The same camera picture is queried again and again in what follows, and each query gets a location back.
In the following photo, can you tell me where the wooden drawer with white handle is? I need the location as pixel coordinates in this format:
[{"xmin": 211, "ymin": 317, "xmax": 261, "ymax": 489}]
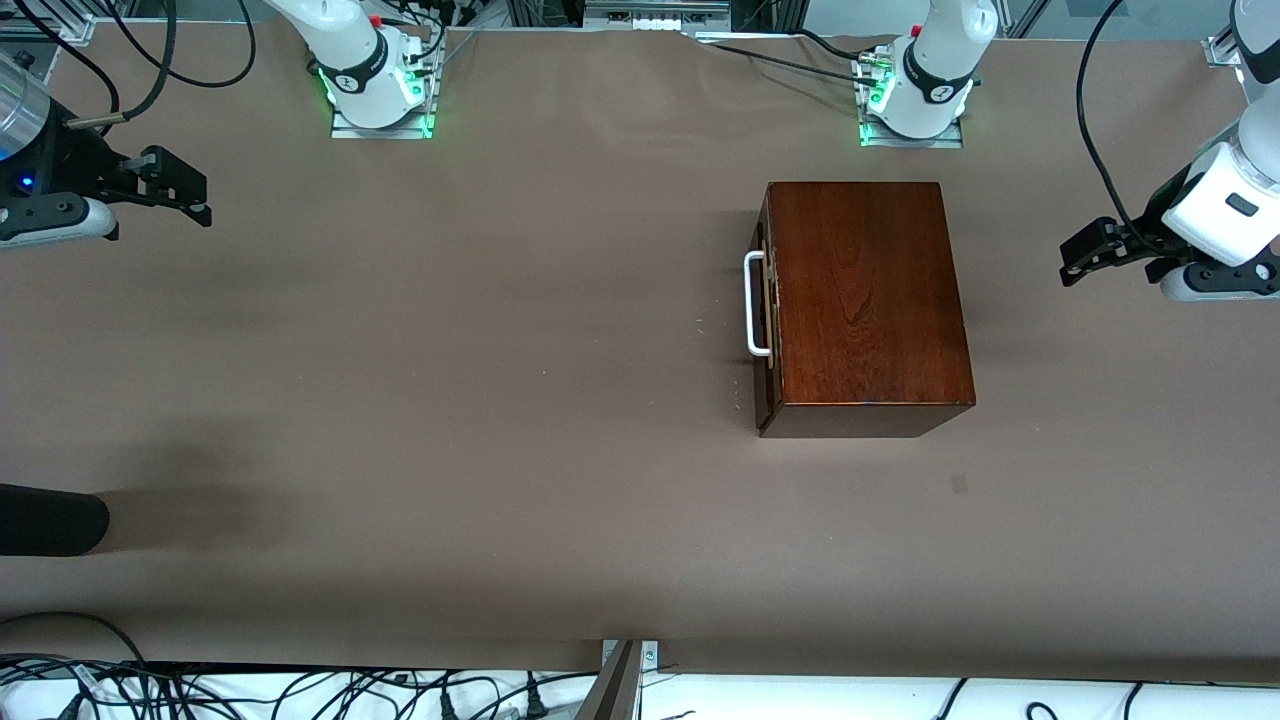
[{"xmin": 744, "ymin": 190, "xmax": 781, "ymax": 426}]

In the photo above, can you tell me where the dark wooden cabinet box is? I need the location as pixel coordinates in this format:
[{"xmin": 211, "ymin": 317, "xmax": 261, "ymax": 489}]
[{"xmin": 755, "ymin": 181, "xmax": 977, "ymax": 439}]

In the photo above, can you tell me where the black cylindrical object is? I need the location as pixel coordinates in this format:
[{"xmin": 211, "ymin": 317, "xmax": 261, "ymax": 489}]
[{"xmin": 0, "ymin": 484, "xmax": 110, "ymax": 557}]

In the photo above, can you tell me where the black cable on table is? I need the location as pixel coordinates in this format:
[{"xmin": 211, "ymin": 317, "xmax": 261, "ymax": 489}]
[{"xmin": 700, "ymin": 40, "xmax": 886, "ymax": 83}]

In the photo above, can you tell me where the silver table edge plate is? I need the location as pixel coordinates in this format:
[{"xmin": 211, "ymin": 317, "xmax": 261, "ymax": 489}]
[{"xmin": 602, "ymin": 640, "xmax": 661, "ymax": 676}]

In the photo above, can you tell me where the black looping cable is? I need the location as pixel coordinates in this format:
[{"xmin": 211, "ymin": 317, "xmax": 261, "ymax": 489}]
[{"xmin": 115, "ymin": 0, "xmax": 257, "ymax": 91}]

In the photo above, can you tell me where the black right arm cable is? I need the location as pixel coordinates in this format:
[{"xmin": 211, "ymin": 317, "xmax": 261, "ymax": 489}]
[{"xmin": 10, "ymin": 0, "xmax": 179, "ymax": 129}]

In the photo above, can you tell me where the grey connector strip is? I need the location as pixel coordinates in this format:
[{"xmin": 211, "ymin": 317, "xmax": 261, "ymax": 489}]
[{"xmin": 583, "ymin": 0, "xmax": 736, "ymax": 33}]

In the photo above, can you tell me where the black arched floor cable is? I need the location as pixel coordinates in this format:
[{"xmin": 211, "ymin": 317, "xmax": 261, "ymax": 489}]
[{"xmin": 0, "ymin": 612, "xmax": 149, "ymax": 669}]

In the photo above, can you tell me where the grey metal beam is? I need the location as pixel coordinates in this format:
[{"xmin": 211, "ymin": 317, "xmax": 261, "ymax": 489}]
[{"xmin": 575, "ymin": 642, "xmax": 643, "ymax": 720}]

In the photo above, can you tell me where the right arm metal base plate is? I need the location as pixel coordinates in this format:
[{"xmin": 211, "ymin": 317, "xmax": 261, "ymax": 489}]
[{"xmin": 330, "ymin": 40, "xmax": 438, "ymax": 141}]

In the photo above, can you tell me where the brown table cover sheet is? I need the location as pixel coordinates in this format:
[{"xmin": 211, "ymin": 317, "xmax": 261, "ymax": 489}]
[{"xmin": 0, "ymin": 22, "xmax": 1280, "ymax": 673}]

